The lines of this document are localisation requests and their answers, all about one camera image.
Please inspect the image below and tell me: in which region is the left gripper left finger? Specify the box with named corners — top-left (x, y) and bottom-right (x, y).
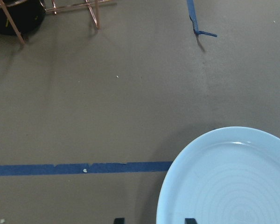
top-left (113, 217), bottom-right (125, 224)

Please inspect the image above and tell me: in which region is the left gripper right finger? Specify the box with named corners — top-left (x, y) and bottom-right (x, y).
top-left (185, 218), bottom-right (197, 224)

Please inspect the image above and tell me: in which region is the light blue plate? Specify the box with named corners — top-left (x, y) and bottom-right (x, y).
top-left (156, 127), bottom-right (280, 224)

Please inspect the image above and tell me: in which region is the dark wine bottle front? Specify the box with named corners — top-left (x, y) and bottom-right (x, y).
top-left (0, 0), bottom-right (46, 35)

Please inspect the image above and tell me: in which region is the copper wire bottle rack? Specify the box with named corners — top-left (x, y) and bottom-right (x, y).
top-left (0, 0), bottom-right (117, 46)

